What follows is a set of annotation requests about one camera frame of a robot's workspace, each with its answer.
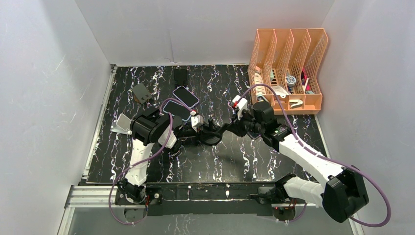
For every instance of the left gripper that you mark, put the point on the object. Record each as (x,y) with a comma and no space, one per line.
(198,134)

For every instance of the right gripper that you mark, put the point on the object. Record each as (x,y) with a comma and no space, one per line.
(236,128)

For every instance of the black round base phone stand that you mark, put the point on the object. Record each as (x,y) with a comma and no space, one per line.
(211,134)

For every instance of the orange desk file organizer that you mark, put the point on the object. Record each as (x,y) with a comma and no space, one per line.
(287,52)

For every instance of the purple back magsafe phone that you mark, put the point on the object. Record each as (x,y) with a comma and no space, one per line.
(256,137)

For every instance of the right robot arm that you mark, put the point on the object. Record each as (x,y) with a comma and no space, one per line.
(340,190)

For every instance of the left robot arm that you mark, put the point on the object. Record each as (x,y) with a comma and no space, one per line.
(151,133)

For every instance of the blue case phone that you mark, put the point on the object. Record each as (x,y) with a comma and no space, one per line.
(177,109)

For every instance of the purple case phone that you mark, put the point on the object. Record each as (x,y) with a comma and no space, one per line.
(186,96)

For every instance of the black folding phone stand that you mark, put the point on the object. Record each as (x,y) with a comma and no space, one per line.
(180,77)

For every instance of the dark wooden phone stand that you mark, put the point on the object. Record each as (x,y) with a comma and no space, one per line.
(141,93)

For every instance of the silver metal phone stand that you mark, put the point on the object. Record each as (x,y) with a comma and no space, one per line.
(121,125)

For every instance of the teal stapler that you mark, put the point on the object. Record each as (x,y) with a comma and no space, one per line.
(260,98)

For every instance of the white oval label pack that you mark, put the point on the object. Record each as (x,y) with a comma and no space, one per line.
(259,80)

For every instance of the white plastic packet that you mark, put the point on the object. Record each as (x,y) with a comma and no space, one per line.
(280,91)

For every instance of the round blue lid jar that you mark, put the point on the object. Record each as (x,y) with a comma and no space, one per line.
(290,81)

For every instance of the white flat card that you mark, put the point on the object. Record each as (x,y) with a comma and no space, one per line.
(305,85)

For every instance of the magenta notebook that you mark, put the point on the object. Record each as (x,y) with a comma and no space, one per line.
(303,76)

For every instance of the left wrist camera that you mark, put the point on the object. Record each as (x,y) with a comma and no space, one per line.
(197,120)

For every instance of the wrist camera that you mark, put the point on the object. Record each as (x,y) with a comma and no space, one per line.
(239,104)
(197,120)

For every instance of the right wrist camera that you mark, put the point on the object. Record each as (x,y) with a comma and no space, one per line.
(239,104)

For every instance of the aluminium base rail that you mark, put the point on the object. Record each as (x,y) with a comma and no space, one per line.
(206,209)

